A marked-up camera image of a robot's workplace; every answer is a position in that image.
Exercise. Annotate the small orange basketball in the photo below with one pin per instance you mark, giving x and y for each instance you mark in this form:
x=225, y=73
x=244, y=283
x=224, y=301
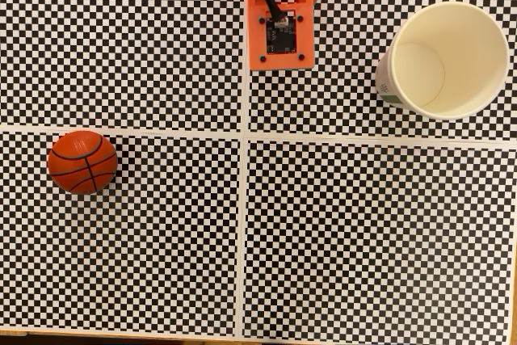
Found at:
x=76, y=151

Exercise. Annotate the white paper cup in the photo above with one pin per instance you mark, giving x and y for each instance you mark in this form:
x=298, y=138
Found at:
x=464, y=58

